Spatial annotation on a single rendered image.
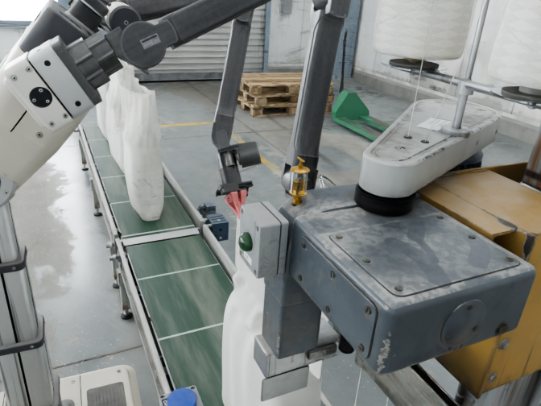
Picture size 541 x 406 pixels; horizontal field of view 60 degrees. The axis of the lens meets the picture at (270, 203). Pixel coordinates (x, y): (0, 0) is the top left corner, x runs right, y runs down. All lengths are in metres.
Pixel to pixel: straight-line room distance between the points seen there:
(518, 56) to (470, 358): 0.48
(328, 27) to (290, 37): 8.17
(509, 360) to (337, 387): 1.45
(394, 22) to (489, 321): 0.51
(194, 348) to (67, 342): 0.88
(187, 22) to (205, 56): 7.58
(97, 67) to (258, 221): 0.41
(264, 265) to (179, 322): 1.31
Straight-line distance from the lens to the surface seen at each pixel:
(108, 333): 2.56
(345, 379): 2.33
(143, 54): 0.88
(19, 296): 1.42
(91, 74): 0.89
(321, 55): 0.97
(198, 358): 1.81
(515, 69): 0.72
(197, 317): 1.98
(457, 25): 0.89
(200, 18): 0.92
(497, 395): 1.18
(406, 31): 0.87
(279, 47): 9.08
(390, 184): 0.68
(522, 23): 0.72
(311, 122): 0.97
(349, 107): 6.38
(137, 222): 2.71
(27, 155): 1.12
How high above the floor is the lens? 1.63
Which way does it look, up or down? 25 degrees down
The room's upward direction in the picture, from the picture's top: 4 degrees clockwise
